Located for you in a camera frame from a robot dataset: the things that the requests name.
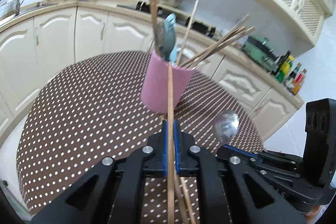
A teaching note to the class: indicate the person's right hand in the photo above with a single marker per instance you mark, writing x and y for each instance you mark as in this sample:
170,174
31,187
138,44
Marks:
315,213

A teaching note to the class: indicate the green electric cooker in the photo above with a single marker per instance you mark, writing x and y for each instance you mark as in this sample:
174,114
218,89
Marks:
257,48

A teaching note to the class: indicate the light blue knife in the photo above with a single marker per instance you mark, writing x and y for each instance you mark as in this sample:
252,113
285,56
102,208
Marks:
169,36

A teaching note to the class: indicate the black gas stove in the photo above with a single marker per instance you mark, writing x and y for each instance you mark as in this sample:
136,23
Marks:
182,18

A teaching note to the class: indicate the wooden chopstick in cup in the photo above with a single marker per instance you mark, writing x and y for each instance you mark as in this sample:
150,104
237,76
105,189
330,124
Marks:
187,32

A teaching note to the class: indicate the brown polka dot tablecloth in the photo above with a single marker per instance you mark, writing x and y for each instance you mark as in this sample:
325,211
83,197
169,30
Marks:
93,109

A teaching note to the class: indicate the steel kitchen sink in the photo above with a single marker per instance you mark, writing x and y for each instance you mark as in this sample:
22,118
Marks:
36,7

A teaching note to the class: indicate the green oil bottle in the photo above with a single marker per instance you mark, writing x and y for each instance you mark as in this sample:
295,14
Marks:
285,68

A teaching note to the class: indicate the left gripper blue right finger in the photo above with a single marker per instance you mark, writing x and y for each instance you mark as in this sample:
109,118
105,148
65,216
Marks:
176,131

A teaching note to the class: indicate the pink utensil holder cup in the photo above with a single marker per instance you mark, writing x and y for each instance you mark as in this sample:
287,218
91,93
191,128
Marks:
154,93

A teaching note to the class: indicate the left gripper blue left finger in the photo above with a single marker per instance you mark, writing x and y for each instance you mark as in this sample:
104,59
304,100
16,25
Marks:
164,151

